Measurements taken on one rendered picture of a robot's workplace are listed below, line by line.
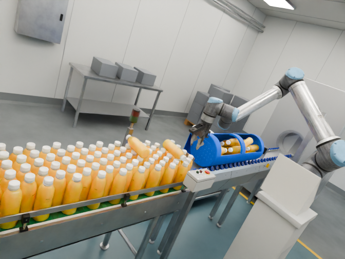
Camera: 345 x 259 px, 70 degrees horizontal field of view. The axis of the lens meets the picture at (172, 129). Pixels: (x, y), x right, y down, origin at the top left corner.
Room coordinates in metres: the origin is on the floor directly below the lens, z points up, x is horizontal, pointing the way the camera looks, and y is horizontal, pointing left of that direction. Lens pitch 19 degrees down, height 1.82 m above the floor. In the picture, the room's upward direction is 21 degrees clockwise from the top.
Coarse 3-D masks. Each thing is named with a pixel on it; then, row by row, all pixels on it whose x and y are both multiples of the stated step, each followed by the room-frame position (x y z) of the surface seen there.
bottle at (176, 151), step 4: (168, 140) 1.64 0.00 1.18; (164, 144) 1.62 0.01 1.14; (168, 144) 1.61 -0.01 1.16; (172, 144) 1.60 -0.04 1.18; (168, 148) 1.59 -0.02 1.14; (172, 148) 1.57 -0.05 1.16; (176, 148) 1.57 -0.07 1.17; (172, 152) 1.56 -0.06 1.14; (176, 152) 1.54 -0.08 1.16; (180, 152) 1.54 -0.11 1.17; (176, 156) 1.53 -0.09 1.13; (180, 156) 1.53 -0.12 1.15
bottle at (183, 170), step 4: (180, 168) 1.53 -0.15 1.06; (184, 168) 1.52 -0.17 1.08; (180, 172) 1.52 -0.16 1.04; (184, 172) 1.52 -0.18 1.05; (176, 176) 1.53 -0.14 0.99; (180, 176) 1.51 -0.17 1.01; (184, 176) 1.52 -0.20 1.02; (176, 180) 1.52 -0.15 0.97; (180, 180) 1.51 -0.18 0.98; (176, 188) 1.51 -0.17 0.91; (180, 188) 1.53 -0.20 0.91
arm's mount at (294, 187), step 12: (276, 168) 1.60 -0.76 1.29; (288, 168) 1.56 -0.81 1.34; (300, 168) 1.51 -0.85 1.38; (264, 180) 1.62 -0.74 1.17; (276, 180) 1.57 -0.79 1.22; (288, 180) 1.53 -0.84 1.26; (300, 180) 1.48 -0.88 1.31; (312, 180) 1.45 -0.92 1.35; (276, 192) 1.55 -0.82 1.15; (288, 192) 1.50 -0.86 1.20; (300, 192) 1.46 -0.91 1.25; (312, 192) 1.43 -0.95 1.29; (288, 204) 1.48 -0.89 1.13; (300, 204) 1.43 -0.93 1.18
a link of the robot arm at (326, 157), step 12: (288, 72) 1.85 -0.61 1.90; (300, 72) 1.85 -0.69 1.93; (288, 84) 1.84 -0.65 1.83; (300, 84) 1.80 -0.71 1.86; (300, 96) 1.75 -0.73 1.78; (312, 96) 1.75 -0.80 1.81; (300, 108) 1.73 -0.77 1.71; (312, 108) 1.68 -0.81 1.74; (312, 120) 1.64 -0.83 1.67; (324, 120) 1.63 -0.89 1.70; (312, 132) 1.64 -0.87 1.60; (324, 132) 1.58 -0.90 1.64; (324, 144) 1.53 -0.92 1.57; (336, 144) 1.48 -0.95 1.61; (324, 156) 1.51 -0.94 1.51; (336, 156) 1.44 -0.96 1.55; (324, 168) 1.53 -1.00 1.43; (336, 168) 1.49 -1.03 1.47
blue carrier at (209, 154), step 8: (216, 136) 2.25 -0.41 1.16; (224, 136) 2.35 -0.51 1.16; (232, 136) 2.46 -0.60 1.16; (240, 136) 2.59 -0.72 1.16; (248, 136) 2.64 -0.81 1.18; (256, 136) 2.54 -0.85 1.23; (208, 144) 1.92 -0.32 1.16; (216, 144) 1.89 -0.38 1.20; (240, 144) 2.19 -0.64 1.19; (192, 152) 2.00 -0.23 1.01; (200, 152) 1.95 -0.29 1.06; (208, 152) 1.90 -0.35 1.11; (216, 152) 1.86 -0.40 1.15; (240, 152) 2.16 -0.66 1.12; (256, 152) 2.38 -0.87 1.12; (200, 160) 1.93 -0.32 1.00; (208, 160) 1.88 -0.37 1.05; (216, 160) 1.87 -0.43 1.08; (224, 160) 1.97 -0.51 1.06; (232, 160) 2.08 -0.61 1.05; (240, 160) 2.22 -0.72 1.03
